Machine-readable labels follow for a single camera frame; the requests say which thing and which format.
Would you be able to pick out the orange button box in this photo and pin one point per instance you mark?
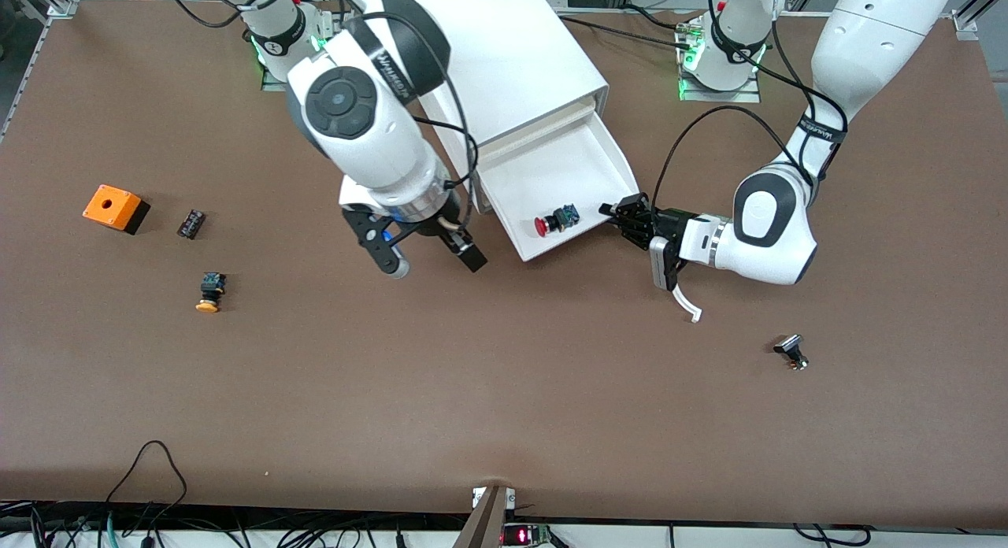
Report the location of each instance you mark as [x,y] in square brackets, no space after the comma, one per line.
[112,207]

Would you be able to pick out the white semicircular plastic bracket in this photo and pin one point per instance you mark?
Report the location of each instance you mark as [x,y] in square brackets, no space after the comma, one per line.
[687,300]

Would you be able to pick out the red pushbutton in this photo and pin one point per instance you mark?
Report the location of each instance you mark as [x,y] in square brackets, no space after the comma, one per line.
[547,224]

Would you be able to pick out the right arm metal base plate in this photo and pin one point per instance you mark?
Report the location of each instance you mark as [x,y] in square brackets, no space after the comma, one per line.
[272,82]

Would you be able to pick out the yellow pushbutton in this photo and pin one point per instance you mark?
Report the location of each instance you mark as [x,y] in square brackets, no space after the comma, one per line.
[210,290]

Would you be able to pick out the white drawer cabinet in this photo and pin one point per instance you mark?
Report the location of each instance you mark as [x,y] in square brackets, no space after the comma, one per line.
[504,52]

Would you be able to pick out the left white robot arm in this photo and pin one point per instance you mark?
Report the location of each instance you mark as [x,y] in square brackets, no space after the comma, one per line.
[866,36]

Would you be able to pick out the red LED device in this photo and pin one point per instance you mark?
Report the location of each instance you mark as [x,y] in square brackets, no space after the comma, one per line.
[524,535]

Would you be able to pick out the black metal key switch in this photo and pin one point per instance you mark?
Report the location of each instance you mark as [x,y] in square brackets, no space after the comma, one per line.
[790,349]

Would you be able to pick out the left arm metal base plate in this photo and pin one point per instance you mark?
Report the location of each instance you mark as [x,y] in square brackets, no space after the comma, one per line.
[720,93]

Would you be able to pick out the brown angled post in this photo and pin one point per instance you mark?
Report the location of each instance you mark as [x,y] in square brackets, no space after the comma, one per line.
[482,520]

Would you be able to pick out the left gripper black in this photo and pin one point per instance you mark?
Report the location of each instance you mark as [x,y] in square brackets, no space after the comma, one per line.
[666,220]

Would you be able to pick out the small black contact block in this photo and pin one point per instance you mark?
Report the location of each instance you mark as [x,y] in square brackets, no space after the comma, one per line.
[191,224]

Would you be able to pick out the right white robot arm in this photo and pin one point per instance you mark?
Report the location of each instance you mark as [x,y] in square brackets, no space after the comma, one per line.
[370,138]

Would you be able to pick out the white drawer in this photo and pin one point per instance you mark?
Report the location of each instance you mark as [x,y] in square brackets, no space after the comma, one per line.
[551,170]

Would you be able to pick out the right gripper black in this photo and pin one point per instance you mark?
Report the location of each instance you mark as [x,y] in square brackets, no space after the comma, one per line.
[438,226]

